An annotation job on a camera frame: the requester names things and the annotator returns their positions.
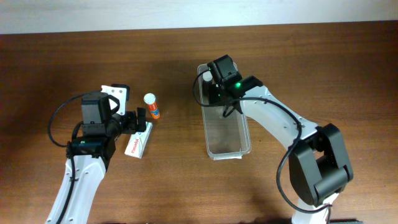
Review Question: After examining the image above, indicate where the orange tube white cap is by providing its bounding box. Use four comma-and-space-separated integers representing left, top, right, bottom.
144, 93, 160, 119

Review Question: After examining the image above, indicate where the white Panadol box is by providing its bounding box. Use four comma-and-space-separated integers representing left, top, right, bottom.
124, 122, 153, 159

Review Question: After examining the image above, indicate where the dark bottle white cap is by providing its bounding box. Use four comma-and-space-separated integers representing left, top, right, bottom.
202, 71, 213, 82

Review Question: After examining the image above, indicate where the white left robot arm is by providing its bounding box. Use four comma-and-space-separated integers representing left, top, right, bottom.
46, 91, 146, 223

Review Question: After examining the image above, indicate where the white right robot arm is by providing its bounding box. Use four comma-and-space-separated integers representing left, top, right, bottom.
206, 55, 354, 223

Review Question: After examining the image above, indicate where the clear plastic container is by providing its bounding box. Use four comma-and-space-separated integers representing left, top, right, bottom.
195, 64, 251, 161

